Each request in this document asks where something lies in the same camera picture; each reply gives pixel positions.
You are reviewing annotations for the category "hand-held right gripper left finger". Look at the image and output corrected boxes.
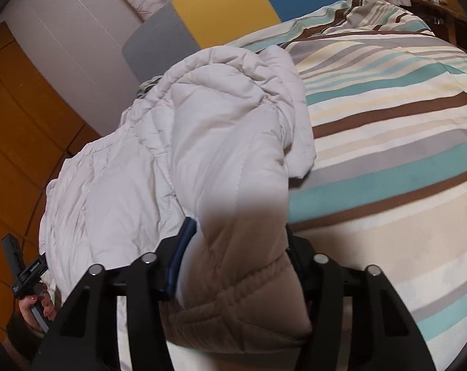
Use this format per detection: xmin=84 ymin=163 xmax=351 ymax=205
xmin=32 ymin=216 xmax=197 ymax=371

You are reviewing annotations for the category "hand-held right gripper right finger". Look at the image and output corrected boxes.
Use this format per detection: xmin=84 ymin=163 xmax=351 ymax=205
xmin=285 ymin=224 xmax=437 ymax=371

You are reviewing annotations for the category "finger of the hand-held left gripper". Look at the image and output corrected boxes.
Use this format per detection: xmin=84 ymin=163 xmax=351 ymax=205
xmin=1 ymin=234 xmax=23 ymax=279

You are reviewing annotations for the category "light grey quilted jacket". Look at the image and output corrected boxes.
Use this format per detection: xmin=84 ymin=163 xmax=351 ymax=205
xmin=38 ymin=45 xmax=317 ymax=356

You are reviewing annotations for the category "person's left forearm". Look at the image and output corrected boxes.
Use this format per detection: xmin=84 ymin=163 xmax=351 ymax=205
xmin=6 ymin=315 xmax=45 ymax=364

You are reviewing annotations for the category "person's left hand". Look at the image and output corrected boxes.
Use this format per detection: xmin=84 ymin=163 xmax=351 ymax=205
xmin=19 ymin=282 xmax=58 ymax=333

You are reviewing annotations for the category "wooden wardrobe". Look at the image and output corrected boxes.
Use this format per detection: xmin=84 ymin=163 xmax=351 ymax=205
xmin=0 ymin=21 xmax=103 ymax=341

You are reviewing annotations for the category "striped blanket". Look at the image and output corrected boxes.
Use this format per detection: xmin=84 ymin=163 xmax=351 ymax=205
xmin=118 ymin=0 xmax=467 ymax=371

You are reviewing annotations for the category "grey yellow blue headboard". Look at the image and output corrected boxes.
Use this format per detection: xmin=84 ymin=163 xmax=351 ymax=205
xmin=121 ymin=0 xmax=344 ymax=83

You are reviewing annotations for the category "wooden desk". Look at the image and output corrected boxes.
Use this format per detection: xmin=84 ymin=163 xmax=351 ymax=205
xmin=409 ymin=0 xmax=467 ymax=62

